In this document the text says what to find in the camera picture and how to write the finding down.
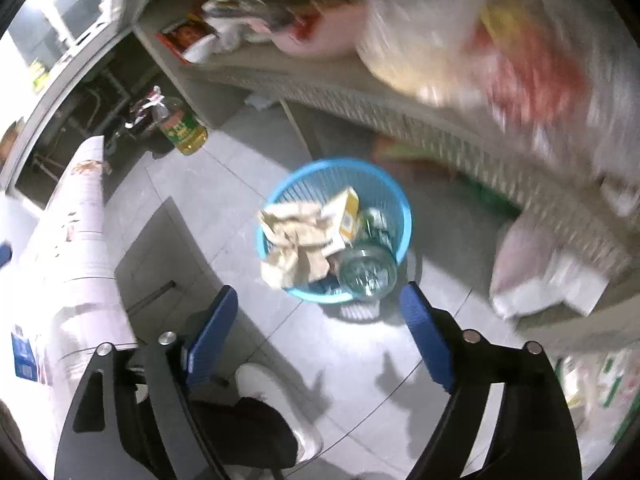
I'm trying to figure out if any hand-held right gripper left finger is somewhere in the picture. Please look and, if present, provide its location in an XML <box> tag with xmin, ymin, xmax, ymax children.
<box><xmin>54</xmin><ymin>284</ymin><xmax>239</xmax><ymax>480</ymax></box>

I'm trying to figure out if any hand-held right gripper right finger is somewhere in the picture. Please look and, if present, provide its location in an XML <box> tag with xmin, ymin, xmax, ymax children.
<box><xmin>399</xmin><ymin>281</ymin><xmax>584</xmax><ymax>480</ymax></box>

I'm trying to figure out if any clear round plastic container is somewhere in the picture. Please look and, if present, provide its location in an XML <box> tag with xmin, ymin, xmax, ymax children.
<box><xmin>336</xmin><ymin>242</ymin><xmax>398</xmax><ymax>301</ymax></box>

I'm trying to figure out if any brown paper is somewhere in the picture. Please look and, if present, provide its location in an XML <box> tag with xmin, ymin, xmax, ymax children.
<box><xmin>257</xmin><ymin>200</ymin><xmax>346</xmax><ymax>290</ymax></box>

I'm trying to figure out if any yellow white carton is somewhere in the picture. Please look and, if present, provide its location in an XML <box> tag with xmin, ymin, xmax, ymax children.
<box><xmin>320</xmin><ymin>186</ymin><xmax>361</xmax><ymax>256</ymax></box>

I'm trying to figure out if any blue plastic mesh basket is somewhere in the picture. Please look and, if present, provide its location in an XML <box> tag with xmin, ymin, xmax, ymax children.
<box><xmin>256</xmin><ymin>158</ymin><xmax>413</xmax><ymax>305</ymax></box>

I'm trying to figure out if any person's white shoe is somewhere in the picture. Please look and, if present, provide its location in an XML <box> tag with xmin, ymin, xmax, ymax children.
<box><xmin>235</xmin><ymin>364</ymin><xmax>323</xmax><ymax>466</ymax></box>

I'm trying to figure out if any blue carton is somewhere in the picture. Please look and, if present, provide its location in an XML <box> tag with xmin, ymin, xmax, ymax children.
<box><xmin>11</xmin><ymin>327</ymin><xmax>38</xmax><ymax>381</ymax></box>

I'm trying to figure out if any white plastic bag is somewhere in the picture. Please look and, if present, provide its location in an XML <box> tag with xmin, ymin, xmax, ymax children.
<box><xmin>490</xmin><ymin>220</ymin><xmax>611</xmax><ymax>318</ymax></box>

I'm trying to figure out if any white bag with green print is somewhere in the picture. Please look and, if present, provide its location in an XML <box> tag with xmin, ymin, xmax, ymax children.
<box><xmin>555</xmin><ymin>345</ymin><xmax>636</xmax><ymax>411</ymax></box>

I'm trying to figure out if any orange green woven bag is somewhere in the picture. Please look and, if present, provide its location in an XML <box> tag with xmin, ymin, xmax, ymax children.
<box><xmin>372</xmin><ymin>132</ymin><xmax>451</xmax><ymax>166</ymax></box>

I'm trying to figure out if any dark sauce bottle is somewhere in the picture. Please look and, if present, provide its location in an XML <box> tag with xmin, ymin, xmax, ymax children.
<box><xmin>112</xmin><ymin>92</ymin><xmax>171</xmax><ymax>153</ymax></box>

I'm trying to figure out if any grey kitchen counter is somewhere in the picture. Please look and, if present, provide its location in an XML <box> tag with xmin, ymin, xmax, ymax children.
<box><xmin>0</xmin><ymin>0</ymin><xmax>136</xmax><ymax>186</ymax></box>

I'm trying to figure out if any cooking oil bottle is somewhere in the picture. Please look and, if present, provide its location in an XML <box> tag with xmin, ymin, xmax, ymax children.
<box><xmin>152</xmin><ymin>87</ymin><xmax>208</xmax><ymax>156</ymax></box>

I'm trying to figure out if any white crumpled cloth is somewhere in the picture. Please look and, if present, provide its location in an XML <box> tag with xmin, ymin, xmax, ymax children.
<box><xmin>245</xmin><ymin>92</ymin><xmax>281</xmax><ymax>111</ymax></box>

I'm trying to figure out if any perforated grey shelf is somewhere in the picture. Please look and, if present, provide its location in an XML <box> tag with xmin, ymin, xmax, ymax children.
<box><xmin>135</xmin><ymin>10</ymin><xmax>636</xmax><ymax>281</ymax></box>

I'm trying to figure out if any red book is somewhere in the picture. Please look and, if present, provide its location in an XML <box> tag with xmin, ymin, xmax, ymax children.
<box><xmin>156</xmin><ymin>15</ymin><xmax>218</xmax><ymax>63</ymax></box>

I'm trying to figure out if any yellow food in clear bag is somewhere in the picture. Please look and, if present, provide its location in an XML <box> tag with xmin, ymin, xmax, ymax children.
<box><xmin>357</xmin><ymin>0</ymin><xmax>501</xmax><ymax>106</ymax></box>

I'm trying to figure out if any clear bag with red contents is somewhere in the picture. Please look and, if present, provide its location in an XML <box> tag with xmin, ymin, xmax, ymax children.
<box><xmin>470</xmin><ymin>0</ymin><xmax>640</xmax><ymax>181</ymax></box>

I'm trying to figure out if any pink plastic basin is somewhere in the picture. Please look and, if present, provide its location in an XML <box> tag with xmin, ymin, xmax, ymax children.
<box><xmin>272</xmin><ymin>2</ymin><xmax>371</xmax><ymax>58</ymax></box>

